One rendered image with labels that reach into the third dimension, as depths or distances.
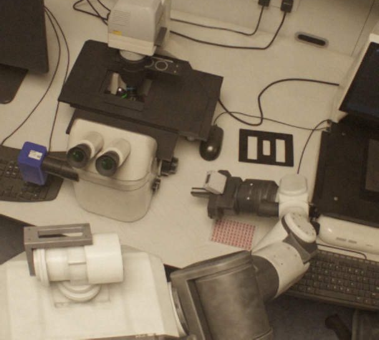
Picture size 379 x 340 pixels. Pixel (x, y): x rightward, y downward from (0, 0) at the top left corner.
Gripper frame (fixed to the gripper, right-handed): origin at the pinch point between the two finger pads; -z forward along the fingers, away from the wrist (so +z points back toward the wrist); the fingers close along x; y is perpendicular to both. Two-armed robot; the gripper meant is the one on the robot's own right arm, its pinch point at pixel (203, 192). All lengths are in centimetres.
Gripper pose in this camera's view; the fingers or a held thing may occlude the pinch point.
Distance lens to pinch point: 144.5
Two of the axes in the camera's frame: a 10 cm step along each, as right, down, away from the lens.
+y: 3.7, 4.7, 8.0
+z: 9.0, 0.5, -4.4
